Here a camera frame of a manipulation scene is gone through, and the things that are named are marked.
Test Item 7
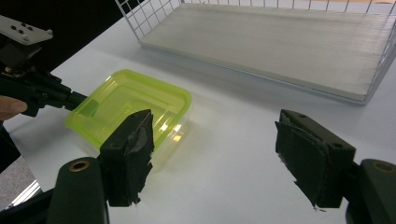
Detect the white wire rack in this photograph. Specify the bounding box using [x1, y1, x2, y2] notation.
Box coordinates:
[114, 0, 396, 105]

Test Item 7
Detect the green lidded plastic container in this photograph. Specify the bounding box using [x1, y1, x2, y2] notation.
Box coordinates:
[64, 68, 194, 173]

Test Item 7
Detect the aluminium rail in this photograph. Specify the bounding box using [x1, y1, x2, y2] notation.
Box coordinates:
[4, 179, 43, 212]

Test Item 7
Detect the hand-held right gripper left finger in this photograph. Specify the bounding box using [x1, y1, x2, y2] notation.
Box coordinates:
[99, 108, 156, 208]

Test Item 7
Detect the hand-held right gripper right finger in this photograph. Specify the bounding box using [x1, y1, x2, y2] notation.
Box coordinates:
[275, 108, 357, 209]

